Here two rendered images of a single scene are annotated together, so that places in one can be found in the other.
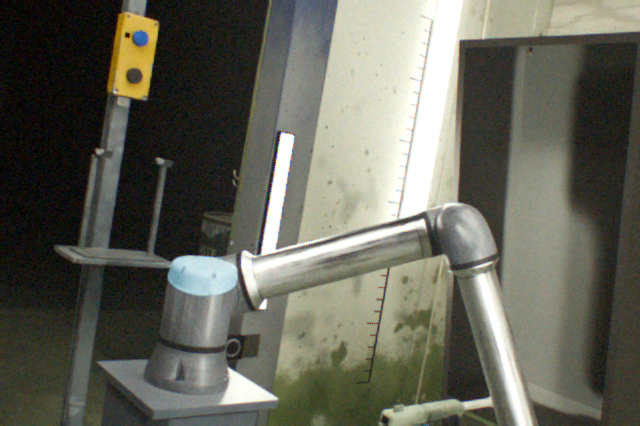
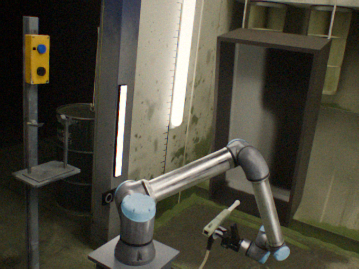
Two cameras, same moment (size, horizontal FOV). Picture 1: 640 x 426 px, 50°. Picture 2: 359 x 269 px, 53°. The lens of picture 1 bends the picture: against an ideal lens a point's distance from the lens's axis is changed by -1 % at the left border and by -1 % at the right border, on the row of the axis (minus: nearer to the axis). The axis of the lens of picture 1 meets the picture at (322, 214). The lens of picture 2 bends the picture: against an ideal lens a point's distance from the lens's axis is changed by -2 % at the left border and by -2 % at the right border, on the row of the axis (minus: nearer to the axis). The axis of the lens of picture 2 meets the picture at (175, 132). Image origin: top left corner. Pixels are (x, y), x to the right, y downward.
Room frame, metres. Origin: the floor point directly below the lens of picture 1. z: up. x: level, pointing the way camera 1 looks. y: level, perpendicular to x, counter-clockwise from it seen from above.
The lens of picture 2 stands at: (0.13, 0.62, 1.65)
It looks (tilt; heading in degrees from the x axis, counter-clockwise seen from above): 16 degrees down; 340
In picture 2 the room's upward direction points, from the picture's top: 6 degrees clockwise
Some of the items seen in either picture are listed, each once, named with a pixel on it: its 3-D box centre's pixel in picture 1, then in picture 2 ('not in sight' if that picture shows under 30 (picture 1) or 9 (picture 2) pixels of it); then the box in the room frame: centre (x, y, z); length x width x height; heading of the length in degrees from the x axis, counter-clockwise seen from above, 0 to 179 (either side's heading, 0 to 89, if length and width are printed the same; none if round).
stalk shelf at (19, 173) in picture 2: (114, 256); (46, 172); (2.17, 0.63, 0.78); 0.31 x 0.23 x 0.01; 129
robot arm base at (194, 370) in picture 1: (189, 358); (135, 244); (1.53, 0.24, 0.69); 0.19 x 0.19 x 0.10
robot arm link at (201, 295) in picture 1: (200, 298); (137, 217); (1.53, 0.24, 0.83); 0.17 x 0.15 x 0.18; 178
